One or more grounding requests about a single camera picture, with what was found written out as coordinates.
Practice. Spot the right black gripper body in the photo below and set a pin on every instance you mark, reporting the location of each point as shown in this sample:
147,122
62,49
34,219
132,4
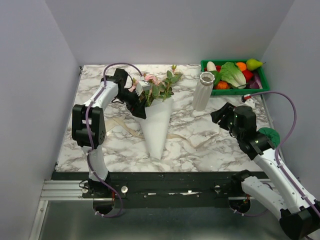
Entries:
234,129

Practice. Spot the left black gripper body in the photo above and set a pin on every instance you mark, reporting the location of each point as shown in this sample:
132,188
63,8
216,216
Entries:
130,98

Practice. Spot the white wrapping paper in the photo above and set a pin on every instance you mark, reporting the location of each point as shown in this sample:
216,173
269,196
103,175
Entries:
155,126

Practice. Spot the pink flower bouquet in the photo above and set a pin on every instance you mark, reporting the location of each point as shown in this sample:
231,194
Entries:
160,89

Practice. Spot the cream ribbon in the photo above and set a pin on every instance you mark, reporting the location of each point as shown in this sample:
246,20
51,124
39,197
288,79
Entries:
119,121

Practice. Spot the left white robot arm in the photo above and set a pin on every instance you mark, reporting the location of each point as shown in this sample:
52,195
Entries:
88,126

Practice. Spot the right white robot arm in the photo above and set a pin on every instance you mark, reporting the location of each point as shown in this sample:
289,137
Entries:
296,209

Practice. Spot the white ribbed vase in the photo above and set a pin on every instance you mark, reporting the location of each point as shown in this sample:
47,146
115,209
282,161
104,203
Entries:
203,91

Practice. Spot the orange toy pumpkin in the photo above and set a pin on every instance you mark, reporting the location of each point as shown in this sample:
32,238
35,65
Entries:
222,85

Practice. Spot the green tape roll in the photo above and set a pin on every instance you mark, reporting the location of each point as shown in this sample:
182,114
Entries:
272,134

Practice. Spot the purple toy eggplant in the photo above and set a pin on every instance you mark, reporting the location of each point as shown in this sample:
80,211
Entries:
255,82

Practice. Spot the green toy cabbage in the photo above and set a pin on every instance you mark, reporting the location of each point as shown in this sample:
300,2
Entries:
232,75

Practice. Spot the green plastic tray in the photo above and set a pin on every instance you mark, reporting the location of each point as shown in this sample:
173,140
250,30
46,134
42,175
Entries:
259,72

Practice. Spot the red toy pepper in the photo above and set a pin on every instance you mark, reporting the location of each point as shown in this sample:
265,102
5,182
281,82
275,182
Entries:
248,75

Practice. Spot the white toy radish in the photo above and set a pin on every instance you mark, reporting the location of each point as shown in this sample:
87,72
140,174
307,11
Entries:
210,66

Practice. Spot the orange toy fruit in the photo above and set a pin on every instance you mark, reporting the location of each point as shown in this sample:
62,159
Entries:
242,66

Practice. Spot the green toy pear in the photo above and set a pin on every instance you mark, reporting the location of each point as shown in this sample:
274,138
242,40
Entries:
253,64

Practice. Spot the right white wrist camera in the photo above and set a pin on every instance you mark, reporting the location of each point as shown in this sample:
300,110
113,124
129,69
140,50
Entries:
248,101

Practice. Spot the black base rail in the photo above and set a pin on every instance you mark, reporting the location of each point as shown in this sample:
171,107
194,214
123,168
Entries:
155,190

